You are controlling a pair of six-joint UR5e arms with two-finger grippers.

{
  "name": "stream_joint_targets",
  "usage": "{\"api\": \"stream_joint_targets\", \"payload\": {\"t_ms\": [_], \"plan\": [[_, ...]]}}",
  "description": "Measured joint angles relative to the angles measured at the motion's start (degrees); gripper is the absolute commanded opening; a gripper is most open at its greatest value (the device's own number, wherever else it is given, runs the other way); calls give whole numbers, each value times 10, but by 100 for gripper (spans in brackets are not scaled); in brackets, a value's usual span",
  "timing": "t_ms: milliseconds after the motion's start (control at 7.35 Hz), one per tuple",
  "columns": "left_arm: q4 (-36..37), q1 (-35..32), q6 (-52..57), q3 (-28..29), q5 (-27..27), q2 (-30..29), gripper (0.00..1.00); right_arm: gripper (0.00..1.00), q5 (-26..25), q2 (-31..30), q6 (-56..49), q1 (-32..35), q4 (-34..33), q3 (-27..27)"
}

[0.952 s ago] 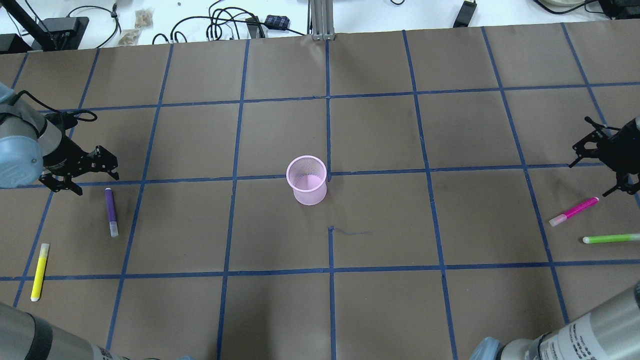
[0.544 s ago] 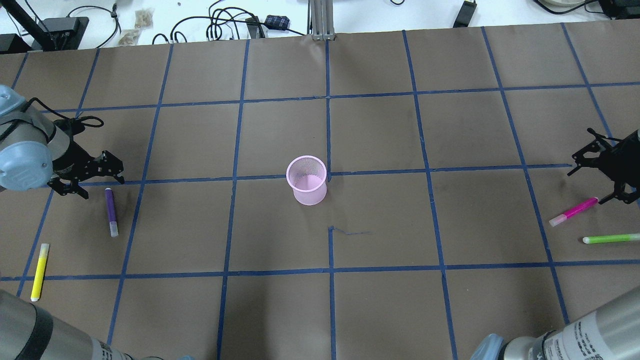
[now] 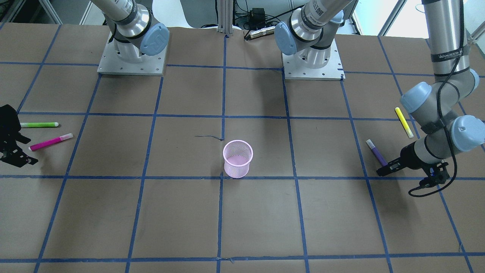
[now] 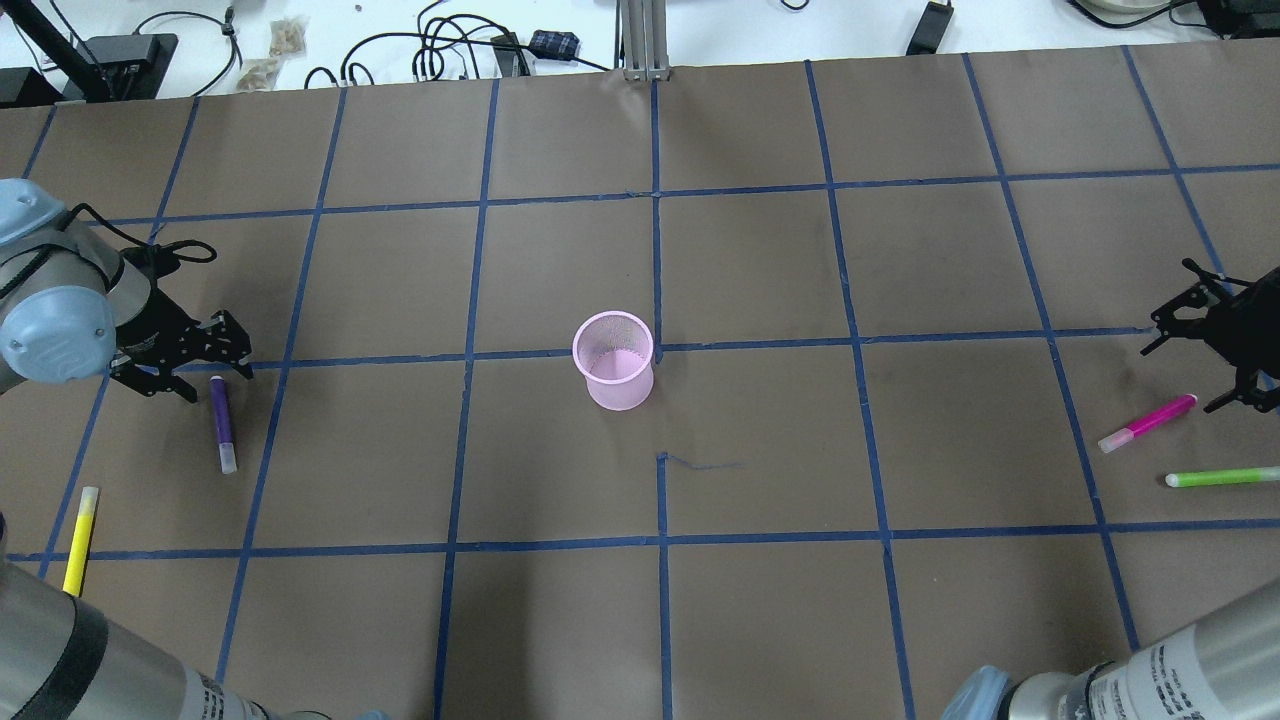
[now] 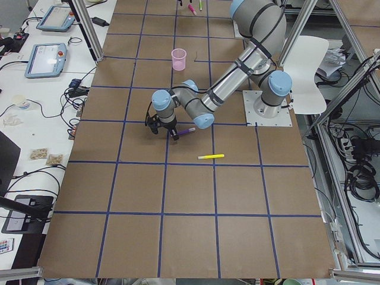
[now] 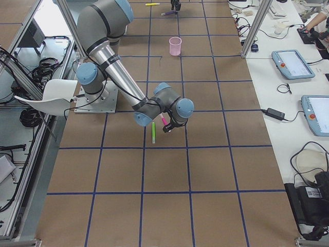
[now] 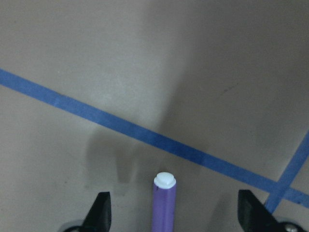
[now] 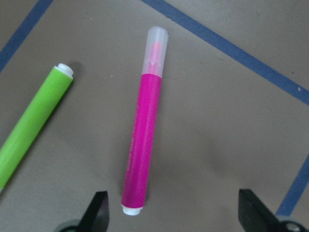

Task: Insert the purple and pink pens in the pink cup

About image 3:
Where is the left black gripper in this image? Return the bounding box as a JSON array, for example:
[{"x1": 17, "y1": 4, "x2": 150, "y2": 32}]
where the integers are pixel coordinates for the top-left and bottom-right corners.
[{"x1": 376, "y1": 146, "x2": 431, "y2": 177}]

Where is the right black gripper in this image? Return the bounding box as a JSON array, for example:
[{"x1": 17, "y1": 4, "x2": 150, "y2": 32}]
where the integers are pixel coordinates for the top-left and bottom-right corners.
[{"x1": 0, "y1": 104, "x2": 38, "y2": 168}]

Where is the purple pen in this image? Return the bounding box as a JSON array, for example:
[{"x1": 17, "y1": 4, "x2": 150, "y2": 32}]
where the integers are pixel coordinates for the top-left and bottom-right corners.
[{"x1": 366, "y1": 139, "x2": 388, "y2": 166}]

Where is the pink pen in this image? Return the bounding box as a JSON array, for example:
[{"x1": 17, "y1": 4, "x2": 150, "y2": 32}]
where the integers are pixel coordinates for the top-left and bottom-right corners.
[{"x1": 29, "y1": 133, "x2": 74, "y2": 151}]

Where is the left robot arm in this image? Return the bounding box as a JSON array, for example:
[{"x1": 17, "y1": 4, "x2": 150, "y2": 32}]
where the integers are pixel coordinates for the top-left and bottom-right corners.
[{"x1": 377, "y1": 0, "x2": 484, "y2": 178}]

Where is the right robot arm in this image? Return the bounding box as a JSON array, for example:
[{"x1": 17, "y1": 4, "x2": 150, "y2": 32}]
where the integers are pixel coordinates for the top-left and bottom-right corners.
[{"x1": 1, "y1": 0, "x2": 170, "y2": 168}]

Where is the pink mesh cup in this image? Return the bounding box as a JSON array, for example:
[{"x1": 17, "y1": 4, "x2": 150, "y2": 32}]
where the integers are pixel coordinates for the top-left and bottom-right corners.
[{"x1": 223, "y1": 140, "x2": 253, "y2": 179}]

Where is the green pen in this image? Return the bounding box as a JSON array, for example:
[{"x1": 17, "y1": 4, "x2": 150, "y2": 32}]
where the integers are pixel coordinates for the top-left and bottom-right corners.
[{"x1": 20, "y1": 122, "x2": 59, "y2": 128}]

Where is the yellow pen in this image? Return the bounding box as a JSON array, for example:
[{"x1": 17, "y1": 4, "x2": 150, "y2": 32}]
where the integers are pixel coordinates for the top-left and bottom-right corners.
[{"x1": 394, "y1": 107, "x2": 414, "y2": 138}]

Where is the black power adapter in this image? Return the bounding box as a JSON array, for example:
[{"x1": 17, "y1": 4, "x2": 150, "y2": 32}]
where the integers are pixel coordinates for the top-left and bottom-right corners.
[{"x1": 249, "y1": 8, "x2": 266, "y2": 23}]

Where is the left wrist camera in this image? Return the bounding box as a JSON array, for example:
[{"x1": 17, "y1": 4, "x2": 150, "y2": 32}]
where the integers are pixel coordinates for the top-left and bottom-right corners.
[{"x1": 419, "y1": 162, "x2": 450, "y2": 189}]

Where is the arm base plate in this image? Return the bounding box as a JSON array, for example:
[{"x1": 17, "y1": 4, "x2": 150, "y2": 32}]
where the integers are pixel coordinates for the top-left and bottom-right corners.
[
  {"x1": 281, "y1": 40, "x2": 346, "y2": 81},
  {"x1": 97, "y1": 33, "x2": 168, "y2": 76}
]

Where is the aluminium frame post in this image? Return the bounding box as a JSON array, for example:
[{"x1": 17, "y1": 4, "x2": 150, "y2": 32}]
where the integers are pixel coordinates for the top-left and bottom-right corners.
[{"x1": 216, "y1": 0, "x2": 235, "y2": 38}]

